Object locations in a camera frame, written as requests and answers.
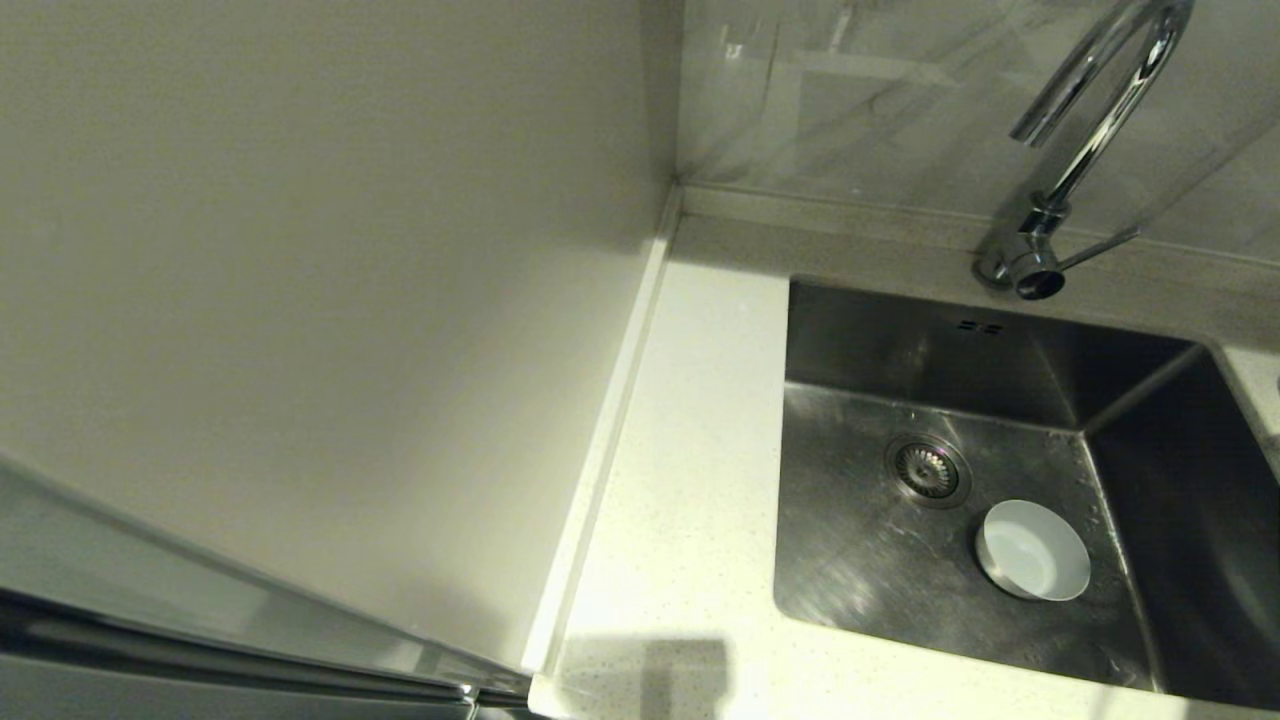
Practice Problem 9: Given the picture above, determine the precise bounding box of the pale blue bowl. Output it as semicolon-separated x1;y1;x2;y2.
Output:
975;499;1092;602

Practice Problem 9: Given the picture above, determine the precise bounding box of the stainless steel sink basin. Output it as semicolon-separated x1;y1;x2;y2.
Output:
772;278;1280;713

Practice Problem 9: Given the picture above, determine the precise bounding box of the white countertop upstand strip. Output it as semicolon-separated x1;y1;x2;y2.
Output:
520;185;683;676

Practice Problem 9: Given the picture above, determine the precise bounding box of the round metal drain strainer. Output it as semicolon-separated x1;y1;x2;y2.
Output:
884;432;973;509

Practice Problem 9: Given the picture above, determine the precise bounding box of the chrome gooseneck faucet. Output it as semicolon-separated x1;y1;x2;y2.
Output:
975;0;1196;301

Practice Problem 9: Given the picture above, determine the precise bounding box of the stainless steel appliance door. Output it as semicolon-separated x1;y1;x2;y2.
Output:
0;455;536;720

